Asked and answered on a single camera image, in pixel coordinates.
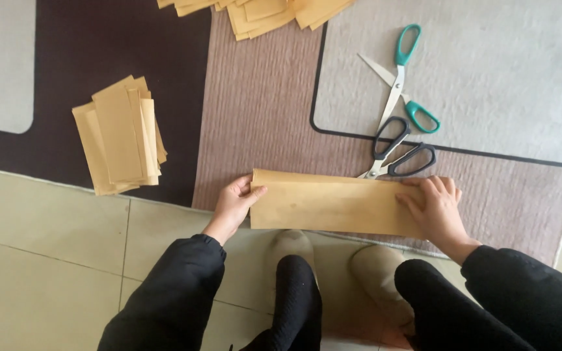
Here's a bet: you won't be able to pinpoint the person's left hand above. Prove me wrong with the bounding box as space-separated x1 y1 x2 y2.
210 174 268 235

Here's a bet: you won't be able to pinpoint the person's right hand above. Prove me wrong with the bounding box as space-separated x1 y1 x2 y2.
395 176 469 244

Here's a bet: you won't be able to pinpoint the brown kraft paper sheet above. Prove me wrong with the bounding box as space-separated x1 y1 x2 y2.
249 169 427 240

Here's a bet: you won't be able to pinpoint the person's beige left slipper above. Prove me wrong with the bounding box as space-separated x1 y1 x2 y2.
267 229 318 288

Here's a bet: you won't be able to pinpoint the person's beige slipper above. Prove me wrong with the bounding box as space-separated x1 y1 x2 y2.
267 229 318 288
350 244 416 337

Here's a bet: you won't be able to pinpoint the person's beige right slipper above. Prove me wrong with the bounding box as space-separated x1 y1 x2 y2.
350 244 416 337

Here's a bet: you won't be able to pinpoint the person's right leg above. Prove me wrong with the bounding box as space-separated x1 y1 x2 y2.
394 258 535 351

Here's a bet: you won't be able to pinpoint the person's leg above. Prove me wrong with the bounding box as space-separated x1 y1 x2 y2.
230 254 323 351
394 258 535 351

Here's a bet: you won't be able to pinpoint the patterned brown grey rug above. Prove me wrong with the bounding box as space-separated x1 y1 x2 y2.
0 0 562 267

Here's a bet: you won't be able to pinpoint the person's left leg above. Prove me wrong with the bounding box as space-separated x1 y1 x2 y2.
230 254 323 351

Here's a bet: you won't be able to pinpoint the pile of folded kraft papers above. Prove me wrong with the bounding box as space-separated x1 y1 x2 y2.
72 75 168 196

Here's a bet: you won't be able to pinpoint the heap of kraft paper pieces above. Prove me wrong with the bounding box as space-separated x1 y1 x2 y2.
156 0 356 42

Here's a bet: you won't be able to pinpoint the black handled scissors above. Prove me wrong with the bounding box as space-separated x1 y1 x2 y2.
356 116 437 180

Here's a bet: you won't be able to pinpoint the green handled scissors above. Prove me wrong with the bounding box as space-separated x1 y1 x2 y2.
357 24 441 134

